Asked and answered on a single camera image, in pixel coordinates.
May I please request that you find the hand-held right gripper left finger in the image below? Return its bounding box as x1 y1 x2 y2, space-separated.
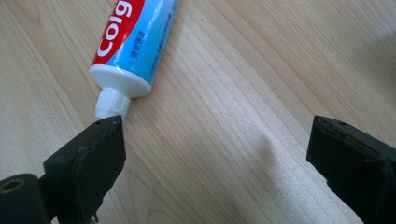
42 114 127 224

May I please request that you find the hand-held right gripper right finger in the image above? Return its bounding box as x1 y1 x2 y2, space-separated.
305 115 396 224

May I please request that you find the blue red toothpaste tube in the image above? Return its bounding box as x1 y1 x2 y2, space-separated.
89 0 182 121

